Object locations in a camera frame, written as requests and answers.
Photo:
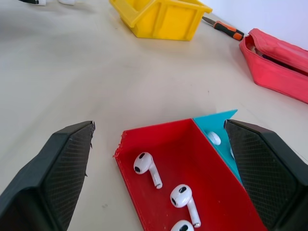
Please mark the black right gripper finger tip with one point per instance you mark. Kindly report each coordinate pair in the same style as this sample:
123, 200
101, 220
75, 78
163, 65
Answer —
31, 1

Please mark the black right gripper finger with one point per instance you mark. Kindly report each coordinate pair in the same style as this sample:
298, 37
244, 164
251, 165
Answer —
272, 178
48, 178

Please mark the yellow plastic bin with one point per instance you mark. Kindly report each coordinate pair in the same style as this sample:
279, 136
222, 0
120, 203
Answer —
161, 16

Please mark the teal plastic tray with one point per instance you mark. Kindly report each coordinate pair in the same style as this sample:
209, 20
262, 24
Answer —
221, 134

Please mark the white earbud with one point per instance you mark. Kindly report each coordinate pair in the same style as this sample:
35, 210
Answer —
182, 226
184, 198
214, 138
146, 168

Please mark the red plastic tray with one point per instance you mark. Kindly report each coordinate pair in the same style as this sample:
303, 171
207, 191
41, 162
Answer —
192, 168

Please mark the white earbud bottom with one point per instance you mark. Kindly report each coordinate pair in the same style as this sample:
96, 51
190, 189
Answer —
182, 226

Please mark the red fabric pouch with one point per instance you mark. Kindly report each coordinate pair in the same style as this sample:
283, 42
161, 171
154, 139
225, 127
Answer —
276, 65

